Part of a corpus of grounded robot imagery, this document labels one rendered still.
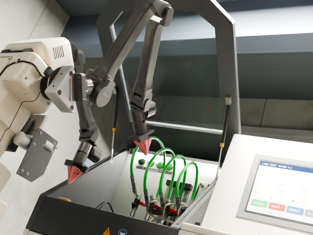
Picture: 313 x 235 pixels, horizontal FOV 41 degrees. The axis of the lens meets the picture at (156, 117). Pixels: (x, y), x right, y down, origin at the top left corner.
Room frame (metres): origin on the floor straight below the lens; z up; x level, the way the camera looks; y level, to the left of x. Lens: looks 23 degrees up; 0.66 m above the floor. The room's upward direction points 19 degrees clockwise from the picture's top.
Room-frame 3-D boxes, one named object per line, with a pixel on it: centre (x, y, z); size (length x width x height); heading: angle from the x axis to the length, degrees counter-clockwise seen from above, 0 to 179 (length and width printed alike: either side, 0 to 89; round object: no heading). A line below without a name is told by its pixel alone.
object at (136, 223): (1.79, 0.07, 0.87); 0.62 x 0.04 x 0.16; 61
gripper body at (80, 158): (1.89, 0.27, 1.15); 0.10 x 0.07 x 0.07; 60
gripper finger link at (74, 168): (1.89, 0.29, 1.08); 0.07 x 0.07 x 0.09; 60
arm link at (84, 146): (1.89, 0.27, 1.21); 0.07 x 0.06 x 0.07; 140
